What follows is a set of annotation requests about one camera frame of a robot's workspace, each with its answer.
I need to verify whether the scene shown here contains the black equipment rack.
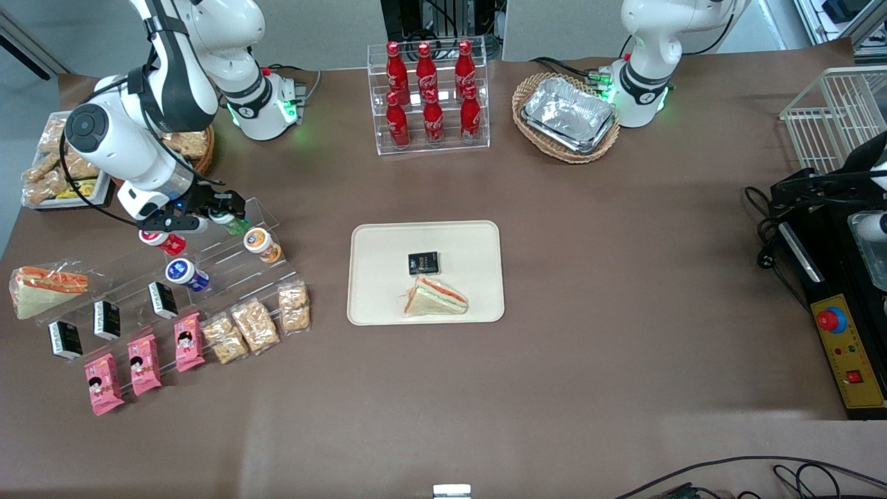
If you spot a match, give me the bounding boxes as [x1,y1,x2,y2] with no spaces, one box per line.
[380,0,504,44]

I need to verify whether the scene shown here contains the white rectangular tray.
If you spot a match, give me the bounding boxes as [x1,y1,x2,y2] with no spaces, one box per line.
[19,111,116,212]

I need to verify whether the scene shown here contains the red cola bottle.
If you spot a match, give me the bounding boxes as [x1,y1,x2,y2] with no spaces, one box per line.
[423,89,446,146]
[416,42,439,96]
[460,85,482,143]
[385,42,410,98]
[454,40,479,92]
[385,91,411,150]

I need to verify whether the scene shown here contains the pink snack pack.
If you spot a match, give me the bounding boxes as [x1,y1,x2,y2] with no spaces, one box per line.
[173,312,207,374]
[84,353,125,417]
[127,334,163,397]

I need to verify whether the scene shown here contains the black power cable with plug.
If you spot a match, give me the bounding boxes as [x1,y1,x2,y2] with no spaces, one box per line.
[744,186,813,310]

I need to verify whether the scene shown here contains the beige plastic tray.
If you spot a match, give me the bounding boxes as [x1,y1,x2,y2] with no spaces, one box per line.
[346,220,506,326]

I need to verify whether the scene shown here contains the clear acrylic tiered stand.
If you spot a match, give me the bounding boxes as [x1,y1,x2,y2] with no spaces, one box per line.
[35,198,307,351]

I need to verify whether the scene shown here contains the aluminium frame shelf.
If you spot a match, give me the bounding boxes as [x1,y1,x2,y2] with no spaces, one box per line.
[793,0,887,60]

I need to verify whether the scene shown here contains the blue gum bottle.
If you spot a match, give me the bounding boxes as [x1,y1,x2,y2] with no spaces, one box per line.
[165,258,211,292]

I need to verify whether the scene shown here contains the orange gum bottle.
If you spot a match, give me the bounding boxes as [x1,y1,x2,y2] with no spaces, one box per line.
[243,227,283,265]

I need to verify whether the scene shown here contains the silver food container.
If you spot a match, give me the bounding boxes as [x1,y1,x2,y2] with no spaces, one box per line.
[848,211,887,292]

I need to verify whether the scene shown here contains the clear acrylic bottle rack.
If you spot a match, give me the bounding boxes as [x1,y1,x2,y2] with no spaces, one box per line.
[367,36,491,156]

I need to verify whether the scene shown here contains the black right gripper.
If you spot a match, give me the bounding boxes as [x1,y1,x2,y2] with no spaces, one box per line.
[182,187,247,229]

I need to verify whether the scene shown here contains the white wire basket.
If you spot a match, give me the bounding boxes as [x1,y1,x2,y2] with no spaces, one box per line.
[779,66,887,174]

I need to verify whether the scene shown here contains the red gum bottle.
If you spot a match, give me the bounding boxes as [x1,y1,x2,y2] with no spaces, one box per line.
[139,231,187,256]

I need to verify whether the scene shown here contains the light tan wicker basket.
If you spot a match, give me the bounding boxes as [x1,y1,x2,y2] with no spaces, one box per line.
[512,72,622,164]

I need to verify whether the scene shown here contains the aluminium foil tray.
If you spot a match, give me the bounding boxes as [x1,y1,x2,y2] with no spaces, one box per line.
[525,77,617,143]
[521,111,618,155]

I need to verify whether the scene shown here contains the green gum bottle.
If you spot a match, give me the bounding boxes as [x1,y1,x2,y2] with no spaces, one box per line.
[210,211,251,236]

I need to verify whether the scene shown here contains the wrapped triangle sandwich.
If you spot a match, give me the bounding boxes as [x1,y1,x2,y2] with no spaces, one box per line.
[9,265,91,321]
[403,274,469,318]

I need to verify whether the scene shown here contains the black sealing machine yellow panel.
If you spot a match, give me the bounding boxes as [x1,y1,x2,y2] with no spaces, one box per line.
[771,132,887,421]

